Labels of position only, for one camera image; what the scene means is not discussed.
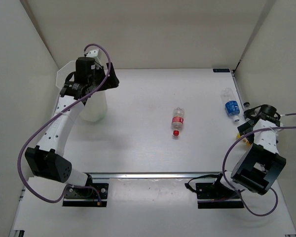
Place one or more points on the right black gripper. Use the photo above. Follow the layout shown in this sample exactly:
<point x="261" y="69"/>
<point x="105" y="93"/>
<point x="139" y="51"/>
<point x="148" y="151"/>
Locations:
<point x="245" y="128"/>

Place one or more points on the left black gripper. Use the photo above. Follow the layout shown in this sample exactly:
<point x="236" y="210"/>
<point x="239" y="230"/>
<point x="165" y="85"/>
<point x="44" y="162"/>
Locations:
<point x="111" y="81"/>

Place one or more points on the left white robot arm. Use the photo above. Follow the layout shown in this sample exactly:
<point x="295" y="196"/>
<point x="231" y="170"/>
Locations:
<point x="82" y="94"/>

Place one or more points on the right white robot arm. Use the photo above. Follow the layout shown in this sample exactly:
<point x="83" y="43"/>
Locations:
<point x="260" y="166"/>

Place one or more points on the white translucent octagonal bin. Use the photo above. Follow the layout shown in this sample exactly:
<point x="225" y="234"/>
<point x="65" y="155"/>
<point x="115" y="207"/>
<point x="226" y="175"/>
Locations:
<point x="96" y="106"/>

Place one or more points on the clear bottle black label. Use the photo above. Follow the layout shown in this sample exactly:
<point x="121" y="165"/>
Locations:
<point x="246" y="106"/>

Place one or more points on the clear bottle blue label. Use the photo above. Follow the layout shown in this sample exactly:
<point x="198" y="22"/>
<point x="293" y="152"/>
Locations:
<point x="230" y="104"/>

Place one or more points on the clear bottle red label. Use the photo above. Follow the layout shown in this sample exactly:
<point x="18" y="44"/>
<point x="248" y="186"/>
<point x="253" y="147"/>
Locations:
<point x="177" y="123"/>

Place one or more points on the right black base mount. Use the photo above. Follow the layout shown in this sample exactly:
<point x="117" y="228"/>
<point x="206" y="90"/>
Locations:
<point x="214" y="195"/>

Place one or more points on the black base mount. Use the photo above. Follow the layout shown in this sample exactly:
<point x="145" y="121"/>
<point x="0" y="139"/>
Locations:
<point x="214" y="195"/>
<point x="95" y="195"/>

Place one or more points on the aluminium rail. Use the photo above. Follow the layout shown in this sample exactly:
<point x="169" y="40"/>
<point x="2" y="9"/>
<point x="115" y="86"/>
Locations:
<point x="149" y="175"/>

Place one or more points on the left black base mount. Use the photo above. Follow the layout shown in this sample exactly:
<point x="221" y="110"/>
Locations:
<point x="95" y="195"/>

